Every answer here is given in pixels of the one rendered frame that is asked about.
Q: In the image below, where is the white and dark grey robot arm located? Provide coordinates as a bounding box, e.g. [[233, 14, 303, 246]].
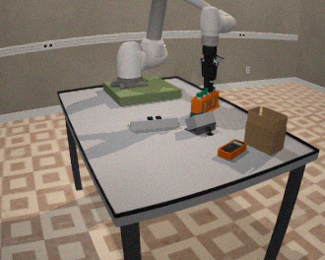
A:
[[110, 0, 236, 90]]

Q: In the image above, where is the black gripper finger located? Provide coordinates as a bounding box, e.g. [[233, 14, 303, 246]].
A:
[[207, 59, 219, 93], [201, 58, 209, 91]]

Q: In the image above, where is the orange digital multimeter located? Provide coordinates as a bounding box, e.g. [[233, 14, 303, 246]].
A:
[[218, 139, 247, 161]]

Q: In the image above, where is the black table edge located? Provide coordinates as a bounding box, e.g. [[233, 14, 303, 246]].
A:
[[57, 76, 319, 219]]

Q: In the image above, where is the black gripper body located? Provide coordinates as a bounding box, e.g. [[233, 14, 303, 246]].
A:
[[203, 45, 217, 66]]

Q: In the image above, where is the brown cardboard box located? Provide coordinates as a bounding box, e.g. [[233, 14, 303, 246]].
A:
[[244, 106, 288, 156]]

